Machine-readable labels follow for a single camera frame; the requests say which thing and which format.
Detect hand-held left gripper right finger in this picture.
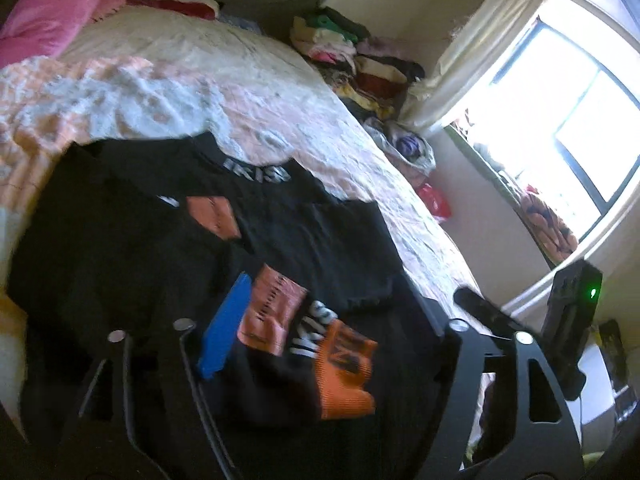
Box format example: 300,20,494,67
401,276,591,480

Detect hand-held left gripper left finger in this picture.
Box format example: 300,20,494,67
60,271,256,480

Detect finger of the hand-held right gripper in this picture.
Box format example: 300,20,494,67
452,286,548,341

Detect black shirt with orange patches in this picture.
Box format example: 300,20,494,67
7,132,481,480

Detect plastic bag of clothes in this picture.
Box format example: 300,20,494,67
365,117,438,171

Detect pile of folded clothes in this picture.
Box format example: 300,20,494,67
290,6,426,121

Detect red and cream folded clothes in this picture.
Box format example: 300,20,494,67
127,0,222,22

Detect orange patterned cloth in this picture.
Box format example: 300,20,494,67
517,185,578,266

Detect red plastic bag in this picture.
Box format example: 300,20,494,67
415,182,453,223

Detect window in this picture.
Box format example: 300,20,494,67
445,0,640,261

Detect cream curtain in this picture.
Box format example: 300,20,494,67
400,0,556,136

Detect bed with cream sheet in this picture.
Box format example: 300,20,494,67
0,7,496,441

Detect blue patterned cloth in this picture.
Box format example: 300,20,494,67
219,11,262,35

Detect grey padded headboard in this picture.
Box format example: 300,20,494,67
170,0,333,46

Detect pink duvet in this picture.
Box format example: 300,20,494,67
0,0,137,68

